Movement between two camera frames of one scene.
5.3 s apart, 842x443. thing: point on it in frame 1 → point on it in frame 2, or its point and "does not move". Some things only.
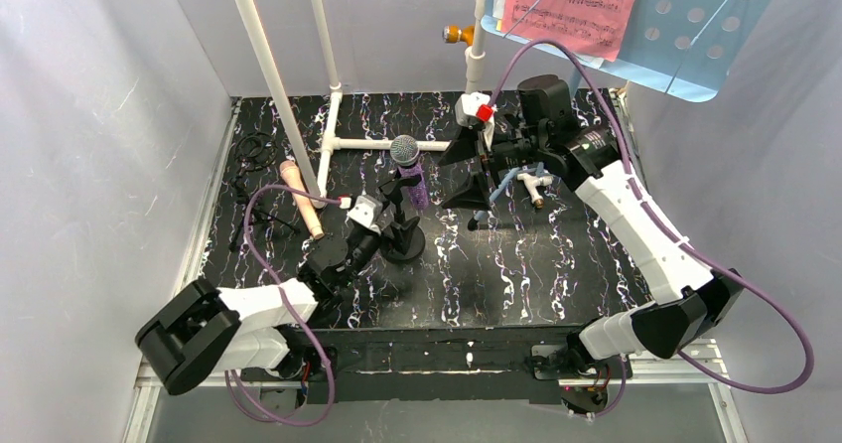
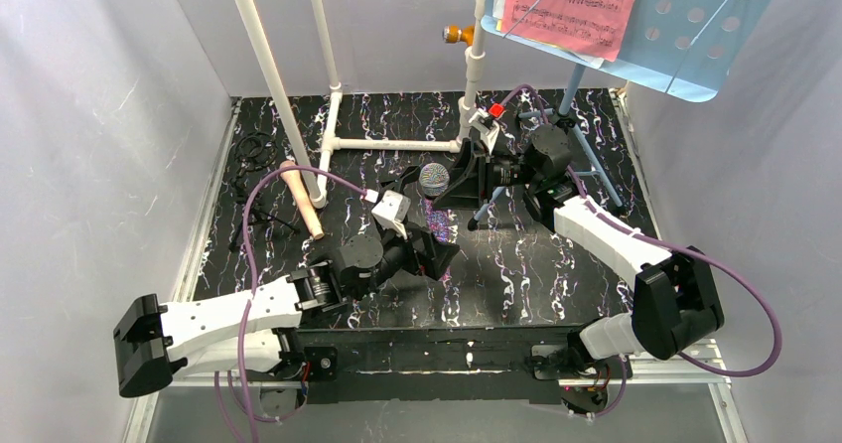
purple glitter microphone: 404,152 → 437,216
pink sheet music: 582,7 does not move
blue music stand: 691,31 does not move
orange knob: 456,34 does not move
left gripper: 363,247 → 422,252
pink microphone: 292,173 does not move
